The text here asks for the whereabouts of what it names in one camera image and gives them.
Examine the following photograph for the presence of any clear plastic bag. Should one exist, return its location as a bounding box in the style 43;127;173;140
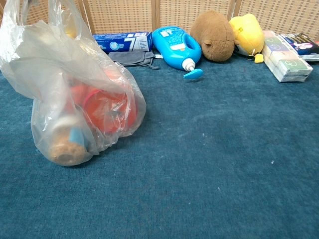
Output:
0;0;147;167

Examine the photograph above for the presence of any yellow object behind bag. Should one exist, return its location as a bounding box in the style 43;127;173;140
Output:
64;24;77;39

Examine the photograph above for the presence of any orange plastic container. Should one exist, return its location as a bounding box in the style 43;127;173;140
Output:
69;68;139;136

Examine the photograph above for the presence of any teal table cloth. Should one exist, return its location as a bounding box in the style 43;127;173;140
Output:
0;53;319;239

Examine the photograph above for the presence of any grey folded cloth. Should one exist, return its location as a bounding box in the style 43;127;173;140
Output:
108;51;160;70

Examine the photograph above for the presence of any blue pump detergent bottle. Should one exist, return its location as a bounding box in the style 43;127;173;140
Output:
152;26;204;80

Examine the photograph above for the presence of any blue toothpaste box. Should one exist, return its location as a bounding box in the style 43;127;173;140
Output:
92;31;153;54

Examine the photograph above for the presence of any brown plush toy with blue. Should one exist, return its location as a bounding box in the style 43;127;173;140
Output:
48;117;90;166

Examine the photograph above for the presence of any brown capybara plush toy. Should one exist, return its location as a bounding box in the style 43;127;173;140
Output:
190;9;235;62

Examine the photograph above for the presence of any woven rattan folding screen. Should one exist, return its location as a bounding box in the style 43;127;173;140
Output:
0;0;319;43

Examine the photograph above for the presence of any yellow duck plush toy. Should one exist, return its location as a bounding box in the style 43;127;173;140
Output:
228;13;265;64

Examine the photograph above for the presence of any tissue pack bundle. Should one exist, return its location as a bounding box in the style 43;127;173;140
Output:
263;30;314;83

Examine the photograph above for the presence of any dark printed plastic package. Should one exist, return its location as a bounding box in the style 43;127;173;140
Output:
278;32;319;62

